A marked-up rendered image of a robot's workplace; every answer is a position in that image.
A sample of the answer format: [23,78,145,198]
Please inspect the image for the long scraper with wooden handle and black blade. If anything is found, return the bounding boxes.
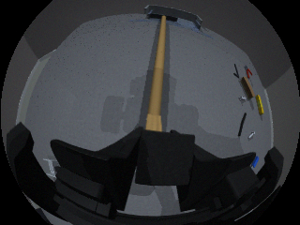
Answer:
[135,14,195,187]

